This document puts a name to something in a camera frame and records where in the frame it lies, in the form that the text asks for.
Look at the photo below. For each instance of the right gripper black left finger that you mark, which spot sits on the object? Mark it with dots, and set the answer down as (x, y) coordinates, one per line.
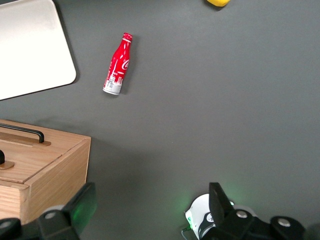
(80, 207)

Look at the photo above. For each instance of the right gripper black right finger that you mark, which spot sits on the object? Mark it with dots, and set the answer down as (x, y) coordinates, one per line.
(221, 207)

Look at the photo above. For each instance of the red coke bottle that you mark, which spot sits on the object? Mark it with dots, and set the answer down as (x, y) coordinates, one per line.
(118, 65)

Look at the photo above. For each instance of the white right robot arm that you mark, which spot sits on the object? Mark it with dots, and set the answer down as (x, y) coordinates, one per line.
(200, 207)

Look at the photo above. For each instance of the beige rectangular tray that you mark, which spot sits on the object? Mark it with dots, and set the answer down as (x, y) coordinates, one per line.
(30, 50)

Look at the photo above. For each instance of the wooden drawer cabinet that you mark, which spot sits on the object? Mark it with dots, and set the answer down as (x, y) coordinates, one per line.
(57, 170)

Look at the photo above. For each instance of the yellow round object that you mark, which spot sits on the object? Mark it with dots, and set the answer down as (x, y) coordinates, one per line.
(218, 2)

